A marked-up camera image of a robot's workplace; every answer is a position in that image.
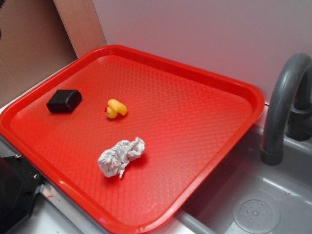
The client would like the yellow rubber duck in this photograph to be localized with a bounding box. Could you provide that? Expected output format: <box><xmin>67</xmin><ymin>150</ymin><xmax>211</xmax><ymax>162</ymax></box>
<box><xmin>105</xmin><ymin>99</ymin><xmax>128</xmax><ymax>118</ymax></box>

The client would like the red plastic tray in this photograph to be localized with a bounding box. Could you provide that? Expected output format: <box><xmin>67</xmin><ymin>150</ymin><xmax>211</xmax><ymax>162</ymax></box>
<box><xmin>0</xmin><ymin>45</ymin><xmax>264</xmax><ymax>234</ymax></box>

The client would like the grey curved faucet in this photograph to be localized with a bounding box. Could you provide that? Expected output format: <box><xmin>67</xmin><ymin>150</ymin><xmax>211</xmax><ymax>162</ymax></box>
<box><xmin>261</xmin><ymin>53</ymin><xmax>312</xmax><ymax>165</ymax></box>

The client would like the brown cardboard panel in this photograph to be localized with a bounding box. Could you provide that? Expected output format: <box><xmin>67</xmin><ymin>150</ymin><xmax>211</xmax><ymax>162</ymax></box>
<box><xmin>0</xmin><ymin>0</ymin><xmax>77</xmax><ymax>106</ymax></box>

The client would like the crumpled white paper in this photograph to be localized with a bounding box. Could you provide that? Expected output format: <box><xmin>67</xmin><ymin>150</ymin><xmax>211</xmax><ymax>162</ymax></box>
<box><xmin>97</xmin><ymin>137</ymin><xmax>145</xmax><ymax>178</ymax></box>

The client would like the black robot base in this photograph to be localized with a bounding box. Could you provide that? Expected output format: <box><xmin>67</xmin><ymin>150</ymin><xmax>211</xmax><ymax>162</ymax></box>
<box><xmin>0</xmin><ymin>156</ymin><xmax>42</xmax><ymax>234</ymax></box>

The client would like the black rectangular block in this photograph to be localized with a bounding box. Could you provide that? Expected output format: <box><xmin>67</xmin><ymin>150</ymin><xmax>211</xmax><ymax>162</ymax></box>
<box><xmin>46</xmin><ymin>90</ymin><xmax>82</xmax><ymax>113</ymax></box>

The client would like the grey plastic sink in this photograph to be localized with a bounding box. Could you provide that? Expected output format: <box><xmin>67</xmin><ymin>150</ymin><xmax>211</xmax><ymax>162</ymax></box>
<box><xmin>176</xmin><ymin>126</ymin><xmax>312</xmax><ymax>234</ymax></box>

